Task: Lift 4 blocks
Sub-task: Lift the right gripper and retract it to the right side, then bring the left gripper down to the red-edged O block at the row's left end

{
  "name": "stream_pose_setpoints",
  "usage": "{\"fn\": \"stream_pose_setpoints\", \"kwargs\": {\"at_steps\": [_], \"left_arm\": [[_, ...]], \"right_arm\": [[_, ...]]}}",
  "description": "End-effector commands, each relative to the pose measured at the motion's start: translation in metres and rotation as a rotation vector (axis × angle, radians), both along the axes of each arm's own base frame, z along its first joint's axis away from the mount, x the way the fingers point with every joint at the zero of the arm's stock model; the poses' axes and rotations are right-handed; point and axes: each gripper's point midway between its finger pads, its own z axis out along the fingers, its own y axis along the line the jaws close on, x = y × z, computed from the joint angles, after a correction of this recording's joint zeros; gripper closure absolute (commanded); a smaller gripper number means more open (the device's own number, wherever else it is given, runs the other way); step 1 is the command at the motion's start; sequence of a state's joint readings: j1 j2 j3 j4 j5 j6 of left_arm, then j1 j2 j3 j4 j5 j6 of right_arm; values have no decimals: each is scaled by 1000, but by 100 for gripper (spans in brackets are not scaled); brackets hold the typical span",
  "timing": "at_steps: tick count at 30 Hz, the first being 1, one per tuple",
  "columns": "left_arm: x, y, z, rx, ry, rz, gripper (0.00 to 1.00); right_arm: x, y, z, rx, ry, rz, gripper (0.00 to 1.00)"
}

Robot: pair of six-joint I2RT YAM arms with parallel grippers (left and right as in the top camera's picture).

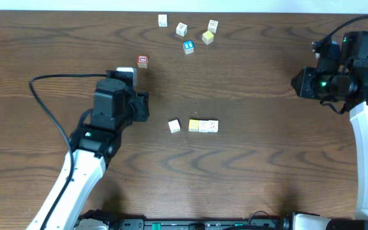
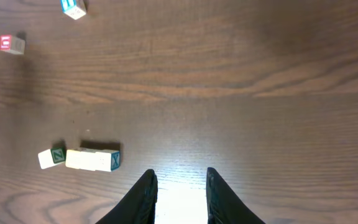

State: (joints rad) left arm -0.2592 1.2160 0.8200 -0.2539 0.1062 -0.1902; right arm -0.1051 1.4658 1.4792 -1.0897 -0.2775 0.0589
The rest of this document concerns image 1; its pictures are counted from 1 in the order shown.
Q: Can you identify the plain white block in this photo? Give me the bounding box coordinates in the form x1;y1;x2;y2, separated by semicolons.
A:
168;119;181;134

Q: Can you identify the red letter block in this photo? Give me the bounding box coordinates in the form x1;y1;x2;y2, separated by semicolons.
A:
137;55;149;68

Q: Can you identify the white block with pattern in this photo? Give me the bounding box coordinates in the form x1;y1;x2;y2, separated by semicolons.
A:
198;120;210;132

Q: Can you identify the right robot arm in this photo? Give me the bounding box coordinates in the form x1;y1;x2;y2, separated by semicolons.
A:
282;31;368;229

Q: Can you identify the yellow-top block near centre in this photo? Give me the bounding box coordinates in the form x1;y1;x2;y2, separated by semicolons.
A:
202;31;215;45

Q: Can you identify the white block tilted top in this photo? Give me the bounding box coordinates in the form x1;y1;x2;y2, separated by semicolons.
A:
176;22;188;36

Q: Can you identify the yellow block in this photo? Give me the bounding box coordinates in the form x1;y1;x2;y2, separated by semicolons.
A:
188;119;199;132

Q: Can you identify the white patterned block top right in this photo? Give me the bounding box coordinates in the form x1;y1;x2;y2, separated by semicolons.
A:
208;20;219;33

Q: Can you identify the left black cable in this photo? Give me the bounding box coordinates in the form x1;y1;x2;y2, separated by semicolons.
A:
28;73;108;230

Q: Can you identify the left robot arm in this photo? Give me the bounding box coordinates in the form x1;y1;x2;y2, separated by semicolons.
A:
28;67;150;229

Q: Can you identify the white block top left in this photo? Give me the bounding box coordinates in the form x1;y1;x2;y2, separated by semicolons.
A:
158;14;168;27

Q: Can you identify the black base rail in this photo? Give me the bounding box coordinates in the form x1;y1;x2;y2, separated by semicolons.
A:
75;210;368;230

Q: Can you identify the blue letter block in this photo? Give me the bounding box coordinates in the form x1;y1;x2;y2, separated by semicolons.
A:
183;40;194;54

